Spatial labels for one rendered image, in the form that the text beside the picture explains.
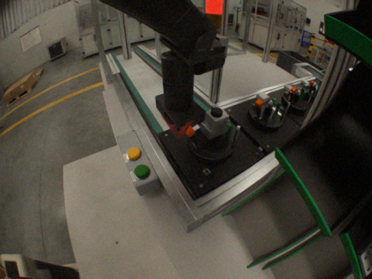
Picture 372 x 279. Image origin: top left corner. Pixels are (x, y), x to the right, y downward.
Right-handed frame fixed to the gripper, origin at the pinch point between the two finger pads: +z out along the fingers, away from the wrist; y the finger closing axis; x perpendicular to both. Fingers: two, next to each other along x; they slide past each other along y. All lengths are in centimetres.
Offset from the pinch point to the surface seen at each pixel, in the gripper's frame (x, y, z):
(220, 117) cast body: -10.3, -1.9, -2.6
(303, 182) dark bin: -3.2, -25.8, -13.5
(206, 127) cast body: -7.2, -0.6, 0.5
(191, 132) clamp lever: -2.4, -1.2, -0.7
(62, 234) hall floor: 107, 36, 107
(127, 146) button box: 12.0, 12.4, 10.1
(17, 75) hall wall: 449, 825, 90
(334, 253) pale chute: -9.3, -43.8, -2.8
